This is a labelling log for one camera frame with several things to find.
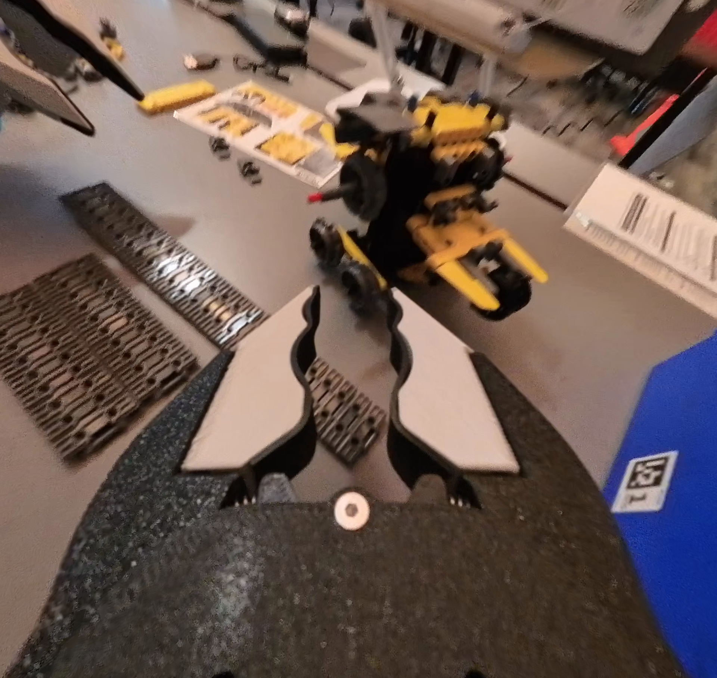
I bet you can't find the large grey tread link mat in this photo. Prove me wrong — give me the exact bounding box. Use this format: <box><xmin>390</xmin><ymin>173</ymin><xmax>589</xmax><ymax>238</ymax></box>
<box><xmin>0</xmin><ymin>252</ymin><xmax>201</xmax><ymax>462</ymax></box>

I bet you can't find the yellow black toy vehicle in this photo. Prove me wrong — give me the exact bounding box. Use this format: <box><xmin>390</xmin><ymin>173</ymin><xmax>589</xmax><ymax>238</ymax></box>
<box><xmin>308</xmin><ymin>93</ymin><xmax>550</xmax><ymax>320</ymax></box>

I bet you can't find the red plastic object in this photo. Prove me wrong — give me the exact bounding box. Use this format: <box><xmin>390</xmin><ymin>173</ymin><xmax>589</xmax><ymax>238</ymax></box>
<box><xmin>611</xmin><ymin>68</ymin><xmax>708</xmax><ymax>158</ymax></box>

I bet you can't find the long yellow toy brick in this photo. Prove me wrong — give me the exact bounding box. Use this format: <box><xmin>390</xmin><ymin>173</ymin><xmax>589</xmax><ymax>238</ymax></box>
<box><xmin>138</xmin><ymin>80</ymin><xmax>216</xmax><ymax>114</ymax></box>

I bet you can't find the yellow printed sticker sheet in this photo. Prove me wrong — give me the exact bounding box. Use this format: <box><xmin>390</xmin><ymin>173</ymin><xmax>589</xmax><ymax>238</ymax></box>
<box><xmin>174</xmin><ymin>80</ymin><xmax>359</xmax><ymax>186</ymax></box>

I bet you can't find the grey earbud case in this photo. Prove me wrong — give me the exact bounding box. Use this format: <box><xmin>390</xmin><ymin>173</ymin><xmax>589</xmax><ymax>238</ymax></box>
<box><xmin>274</xmin><ymin>6</ymin><xmax>311</xmax><ymax>37</ymax></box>

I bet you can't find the long grey tread link chain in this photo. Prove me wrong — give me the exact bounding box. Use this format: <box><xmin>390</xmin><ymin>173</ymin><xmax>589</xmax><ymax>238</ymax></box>
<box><xmin>60</xmin><ymin>181</ymin><xmax>269</xmax><ymax>349</ymax></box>

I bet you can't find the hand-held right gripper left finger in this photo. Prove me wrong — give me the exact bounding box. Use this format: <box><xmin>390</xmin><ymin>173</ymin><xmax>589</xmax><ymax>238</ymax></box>
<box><xmin>180</xmin><ymin>285</ymin><xmax>321</xmax><ymax>502</ymax></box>

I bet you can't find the white book stand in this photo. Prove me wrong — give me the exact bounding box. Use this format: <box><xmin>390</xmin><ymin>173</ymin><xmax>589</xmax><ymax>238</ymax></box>
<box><xmin>305</xmin><ymin>0</ymin><xmax>561</xmax><ymax>124</ymax></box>

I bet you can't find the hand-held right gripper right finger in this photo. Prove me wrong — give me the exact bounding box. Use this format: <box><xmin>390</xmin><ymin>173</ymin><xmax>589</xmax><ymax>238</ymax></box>
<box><xmin>387</xmin><ymin>287</ymin><xmax>522</xmax><ymax>502</ymax></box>

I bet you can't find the black power brick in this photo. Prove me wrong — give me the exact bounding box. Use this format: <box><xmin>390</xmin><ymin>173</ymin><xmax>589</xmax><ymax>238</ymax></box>
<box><xmin>263</xmin><ymin>42</ymin><xmax>309</xmax><ymax>68</ymax></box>

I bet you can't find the pile of small toy parts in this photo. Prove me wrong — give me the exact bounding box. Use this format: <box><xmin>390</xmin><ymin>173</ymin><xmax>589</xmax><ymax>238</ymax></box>
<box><xmin>98</xmin><ymin>17</ymin><xmax>127</xmax><ymax>63</ymax></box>

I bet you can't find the black usb cable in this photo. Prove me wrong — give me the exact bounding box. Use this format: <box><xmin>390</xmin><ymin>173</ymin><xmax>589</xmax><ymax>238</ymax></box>
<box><xmin>184</xmin><ymin>51</ymin><xmax>292</xmax><ymax>83</ymax></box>

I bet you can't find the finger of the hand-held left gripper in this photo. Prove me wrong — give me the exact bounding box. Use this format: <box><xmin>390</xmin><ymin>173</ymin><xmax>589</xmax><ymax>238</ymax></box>
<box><xmin>0</xmin><ymin>56</ymin><xmax>96</xmax><ymax>137</ymax></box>
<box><xmin>0</xmin><ymin>0</ymin><xmax>146</xmax><ymax>102</ymax></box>

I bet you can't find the blue plastic bin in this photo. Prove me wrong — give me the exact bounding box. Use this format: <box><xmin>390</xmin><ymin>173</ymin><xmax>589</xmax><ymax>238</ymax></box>
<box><xmin>602</xmin><ymin>331</ymin><xmax>717</xmax><ymax>678</ymax></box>

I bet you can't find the printed white paper sheet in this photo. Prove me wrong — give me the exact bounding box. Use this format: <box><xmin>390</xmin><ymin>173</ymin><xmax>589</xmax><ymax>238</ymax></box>
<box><xmin>563</xmin><ymin>163</ymin><xmax>717</xmax><ymax>301</ymax></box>

